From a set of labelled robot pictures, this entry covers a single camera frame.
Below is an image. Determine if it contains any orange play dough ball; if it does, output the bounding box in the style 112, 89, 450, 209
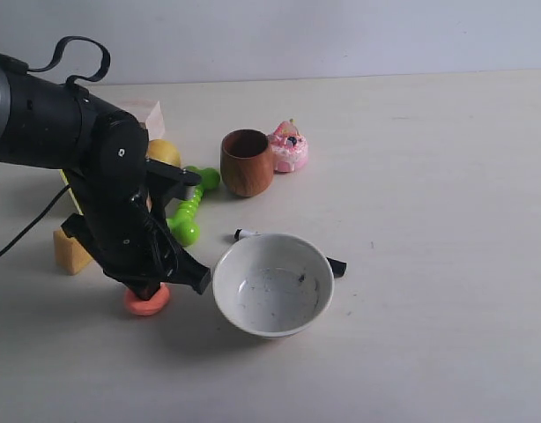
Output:
123, 283, 170, 316

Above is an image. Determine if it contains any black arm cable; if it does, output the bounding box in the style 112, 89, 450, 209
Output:
0, 36, 112, 265

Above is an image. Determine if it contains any white marker with black cap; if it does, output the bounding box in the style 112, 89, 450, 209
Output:
233, 228, 347, 278

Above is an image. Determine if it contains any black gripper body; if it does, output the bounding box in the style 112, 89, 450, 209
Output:
62, 170, 211, 294

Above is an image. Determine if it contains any brown wooden cup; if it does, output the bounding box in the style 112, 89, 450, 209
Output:
220, 129, 274, 197

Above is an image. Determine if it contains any yellow sponge block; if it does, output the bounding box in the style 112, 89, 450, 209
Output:
59, 169, 83, 215

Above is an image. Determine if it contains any light wooden cube block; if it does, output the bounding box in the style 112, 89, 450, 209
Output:
117, 98, 167, 138

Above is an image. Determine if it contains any orange cheese wedge sponge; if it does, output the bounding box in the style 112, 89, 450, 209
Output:
53, 228, 93, 276

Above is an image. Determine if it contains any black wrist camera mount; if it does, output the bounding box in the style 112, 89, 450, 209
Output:
146, 159, 202, 212

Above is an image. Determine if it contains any pink toy cake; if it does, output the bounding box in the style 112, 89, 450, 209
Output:
267, 119, 308, 173

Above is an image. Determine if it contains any white ceramic bowl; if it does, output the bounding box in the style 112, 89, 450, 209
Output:
211, 234, 335, 338

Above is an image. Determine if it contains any yellow lemon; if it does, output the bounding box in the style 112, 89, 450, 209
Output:
147, 138, 182, 167

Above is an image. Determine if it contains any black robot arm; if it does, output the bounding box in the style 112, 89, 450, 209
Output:
0, 54, 211, 301

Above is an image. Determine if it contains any green plastic bone toy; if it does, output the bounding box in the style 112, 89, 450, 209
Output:
167, 166, 220, 247

